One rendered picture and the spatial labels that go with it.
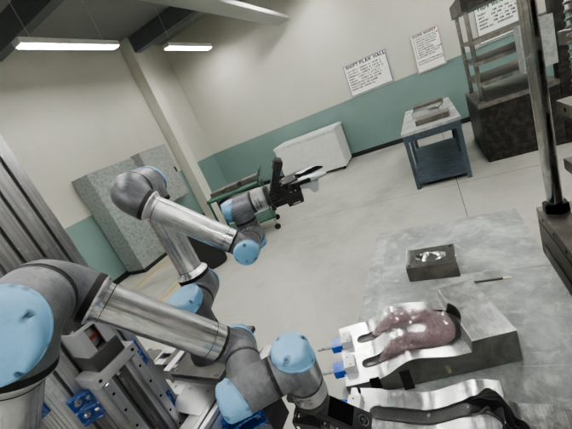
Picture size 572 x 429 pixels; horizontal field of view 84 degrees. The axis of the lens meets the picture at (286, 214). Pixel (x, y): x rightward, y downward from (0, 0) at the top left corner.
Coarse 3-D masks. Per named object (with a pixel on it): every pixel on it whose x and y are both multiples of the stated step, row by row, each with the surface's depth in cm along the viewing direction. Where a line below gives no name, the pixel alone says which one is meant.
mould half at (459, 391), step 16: (464, 384) 77; (480, 384) 74; (496, 384) 73; (368, 400) 86; (384, 400) 85; (400, 400) 83; (416, 400) 82; (432, 400) 80; (448, 400) 77; (480, 416) 68; (528, 416) 71; (544, 416) 70; (560, 416) 69
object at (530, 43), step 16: (528, 0) 118; (528, 16) 120; (528, 32) 122; (528, 48) 125; (528, 64) 127; (544, 64) 125; (528, 80) 131; (544, 80) 127; (544, 96) 129; (544, 112) 131; (544, 128) 133; (544, 144) 136; (544, 160) 139; (544, 176) 142; (560, 192) 142; (544, 208) 148; (560, 208) 142
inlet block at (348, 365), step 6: (348, 360) 103; (354, 360) 102; (336, 366) 104; (342, 366) 103; (348, 366) 100; (354, 366) 100; (324, 372) 105; (330, 372) 104; (336, 372) 102; (342, 372) 102; (348, 372) 101; (354, 372) 101; (336, 378) 103
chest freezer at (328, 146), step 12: (312, 132) 745; (324, 132) 682; (336, 132) 686; (288, 144) 723; (300, 144) 713; (312, 144) 704; (324, 144) 694; (336, 144) 685; (288, 156) 736; (300, 156) 725; (312, 156) 715; (324, 156) 706; (336, 156) 696; (348, 156) 729; (288, 168) 749; (300, 168) 738; (324, 168) 718; (336, 168) 708
